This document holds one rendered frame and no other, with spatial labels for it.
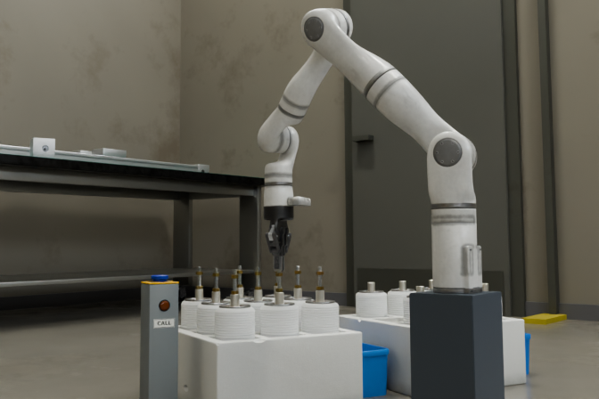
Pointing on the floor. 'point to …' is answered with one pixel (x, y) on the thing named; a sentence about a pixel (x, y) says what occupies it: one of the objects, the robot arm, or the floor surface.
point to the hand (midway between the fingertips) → (278, 263)
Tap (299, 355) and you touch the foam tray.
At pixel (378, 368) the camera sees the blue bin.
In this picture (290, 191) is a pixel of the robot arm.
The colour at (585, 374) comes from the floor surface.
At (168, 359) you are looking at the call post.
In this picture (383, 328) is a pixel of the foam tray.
